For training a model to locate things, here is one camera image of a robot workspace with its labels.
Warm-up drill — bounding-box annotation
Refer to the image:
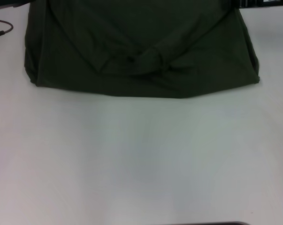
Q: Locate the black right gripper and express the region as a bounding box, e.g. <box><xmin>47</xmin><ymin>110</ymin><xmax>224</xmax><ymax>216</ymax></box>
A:
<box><xmin>234</xmin><ymin>0</ymin><xmax>283</xmax><ymax>9</ymax></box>

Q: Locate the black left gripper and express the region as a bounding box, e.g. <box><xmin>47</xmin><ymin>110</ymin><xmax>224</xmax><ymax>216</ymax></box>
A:
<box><xmin>0</xmin><ymin>0</ymin><xmax>34</xmax><ymax>8</ymax></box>

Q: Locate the dark green FREE! t-shirt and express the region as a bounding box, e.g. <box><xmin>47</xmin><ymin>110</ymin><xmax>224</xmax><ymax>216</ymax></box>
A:
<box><xmin>23</xmin><ymin>0</ymin><xmax>261</xmax><ymax>99</ymax></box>

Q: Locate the black cable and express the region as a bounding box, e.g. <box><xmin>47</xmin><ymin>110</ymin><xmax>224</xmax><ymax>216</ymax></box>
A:
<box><xmin>0</xmin><ymin>19</ymin><xmax>15</xmax><ymax>39</ymax></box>

